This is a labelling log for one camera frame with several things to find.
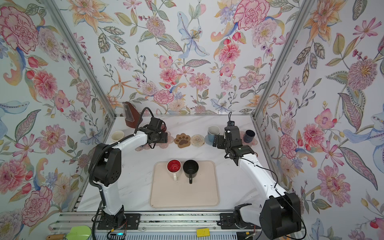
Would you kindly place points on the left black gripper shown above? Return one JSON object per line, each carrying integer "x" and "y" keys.
{"x": 164, "y": 138}

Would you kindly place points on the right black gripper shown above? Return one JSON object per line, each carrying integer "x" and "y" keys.
{"x": 222, "y": 139}

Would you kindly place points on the small dark navy mug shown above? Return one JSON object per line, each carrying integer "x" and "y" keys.
{"x": 249, "y": 136}

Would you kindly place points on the blue mug white inside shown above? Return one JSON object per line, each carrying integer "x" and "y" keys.
{"x": 212, "y": 132}

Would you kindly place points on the white multicolour zigzag coaster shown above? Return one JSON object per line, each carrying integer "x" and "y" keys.
{"x": 197, "y": 140}

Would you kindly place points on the red mug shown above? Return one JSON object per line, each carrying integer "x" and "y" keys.
{"x": 174, "y": 168}

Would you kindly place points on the cream mug pink handle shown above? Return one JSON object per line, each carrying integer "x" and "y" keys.
{"x": 117, "y": 136}

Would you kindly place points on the black mug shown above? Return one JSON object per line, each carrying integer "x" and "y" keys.
{"x": 190, "y": 168}

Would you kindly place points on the pink flower coaster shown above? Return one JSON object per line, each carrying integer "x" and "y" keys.
{"x": 254, "y": 141}
{"x": 170, "y": 140}
{"x": 143, "y": 147}

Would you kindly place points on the grey-blue woven round coaster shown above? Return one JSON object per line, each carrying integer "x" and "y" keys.
{"x": 207, "y": 140}

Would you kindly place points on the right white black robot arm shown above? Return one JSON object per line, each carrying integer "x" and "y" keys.
{"x": 279, "y": 213}

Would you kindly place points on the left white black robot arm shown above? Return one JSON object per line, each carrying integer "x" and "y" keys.
{"x": 106, "y": 167}

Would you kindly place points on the brown paw print coaster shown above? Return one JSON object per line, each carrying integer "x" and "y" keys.
{"x": 182, "y": 140}

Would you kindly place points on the brown wooden metronome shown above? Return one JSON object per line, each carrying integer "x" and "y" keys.
{"x": 132, "y": 116}

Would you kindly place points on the beige serving tray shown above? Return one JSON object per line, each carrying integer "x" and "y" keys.
{"x": 169, "y": 193}

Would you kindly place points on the yellow sticky label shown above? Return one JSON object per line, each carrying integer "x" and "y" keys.
{"x": 203, "y": 233}

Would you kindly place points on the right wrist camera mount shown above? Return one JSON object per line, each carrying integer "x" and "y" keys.
{"x": 230, "y": 123}

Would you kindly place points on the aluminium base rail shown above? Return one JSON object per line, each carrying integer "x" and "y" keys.
{"x": 157, "y": 225}

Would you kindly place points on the green spatula wooden handle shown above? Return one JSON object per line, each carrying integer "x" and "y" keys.
{"x": 76, "y": 233}

